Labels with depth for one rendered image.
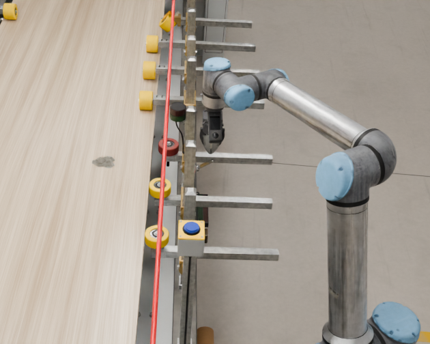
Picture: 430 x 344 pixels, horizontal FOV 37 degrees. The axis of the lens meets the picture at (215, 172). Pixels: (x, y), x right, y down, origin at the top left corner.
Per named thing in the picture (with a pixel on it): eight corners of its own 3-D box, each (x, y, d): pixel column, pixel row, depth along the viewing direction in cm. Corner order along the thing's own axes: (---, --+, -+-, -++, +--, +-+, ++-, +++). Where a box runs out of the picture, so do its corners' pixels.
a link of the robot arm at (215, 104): (228, 99, 220) (200, 98, 219) (227, 111, 223) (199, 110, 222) (227, 86, 227) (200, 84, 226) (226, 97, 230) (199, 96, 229)
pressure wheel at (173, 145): (178, 160, 261) (179, 136, 254) (177, 172, 255) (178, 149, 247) (158, 159, 260) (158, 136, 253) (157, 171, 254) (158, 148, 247)
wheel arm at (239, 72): (258, 75, 292) (259, 68, 290) (259, 79, 289) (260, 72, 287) (148, 70, 289) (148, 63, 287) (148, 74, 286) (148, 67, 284)
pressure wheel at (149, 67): (155, 58, 285) (155, 74, 282) (155, 67, 292) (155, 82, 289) (142, 57, 284) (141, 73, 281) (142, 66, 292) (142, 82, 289)
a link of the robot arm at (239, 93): (263, 84, 207) (242, 66, 215) (232, 91, 202) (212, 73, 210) (259, 108, 213) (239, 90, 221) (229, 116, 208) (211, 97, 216)
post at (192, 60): (191, 151, 282) (196, 54, 252) (191, 157, 279) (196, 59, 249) (183, 151, 282) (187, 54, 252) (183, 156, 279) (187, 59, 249)
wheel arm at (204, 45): (254, 48, 311) (255, 41, 309) (254, 52, 308) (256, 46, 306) (151, 44, 308) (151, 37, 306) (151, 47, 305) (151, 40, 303)
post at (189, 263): (191, 342, 204) (198, 241, 176) (191, 355, 200) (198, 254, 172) (177, 342, 203) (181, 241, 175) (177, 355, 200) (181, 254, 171)
